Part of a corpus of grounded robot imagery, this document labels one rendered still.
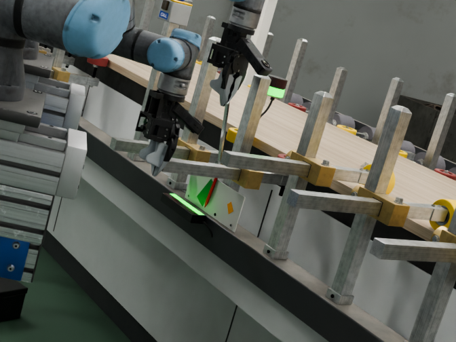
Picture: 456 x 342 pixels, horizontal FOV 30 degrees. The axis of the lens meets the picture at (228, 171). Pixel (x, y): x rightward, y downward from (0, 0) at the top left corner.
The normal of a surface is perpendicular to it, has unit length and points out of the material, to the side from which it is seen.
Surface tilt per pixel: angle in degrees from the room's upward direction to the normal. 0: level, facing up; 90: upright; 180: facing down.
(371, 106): 90
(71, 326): 0
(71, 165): 90
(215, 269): 90
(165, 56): 90
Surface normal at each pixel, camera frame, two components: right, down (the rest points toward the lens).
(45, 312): 0.27, -0.94
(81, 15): -0.14, 0.00
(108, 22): 0.88, 0.40
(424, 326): -0.79, -0.10
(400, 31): 0.17, 0.26
